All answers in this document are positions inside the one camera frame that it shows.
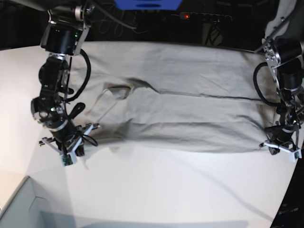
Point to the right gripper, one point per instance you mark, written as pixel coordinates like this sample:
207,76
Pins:
66,135

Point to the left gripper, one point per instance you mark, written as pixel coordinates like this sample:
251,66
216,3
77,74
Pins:
281,135

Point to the grey t-shirt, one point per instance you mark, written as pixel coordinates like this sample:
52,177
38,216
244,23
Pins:
186,98

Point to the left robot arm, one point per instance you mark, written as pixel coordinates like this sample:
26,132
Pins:
284,58

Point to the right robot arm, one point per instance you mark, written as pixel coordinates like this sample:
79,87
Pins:
67,29

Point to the white bin at corner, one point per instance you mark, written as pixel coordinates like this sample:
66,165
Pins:
32,206

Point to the blue box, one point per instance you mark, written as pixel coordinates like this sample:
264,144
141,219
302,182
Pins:
148,4

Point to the black power strip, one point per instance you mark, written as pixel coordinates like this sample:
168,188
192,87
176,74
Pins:
206,16

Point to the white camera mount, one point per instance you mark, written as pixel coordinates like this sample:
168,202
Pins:
69,158
294,153

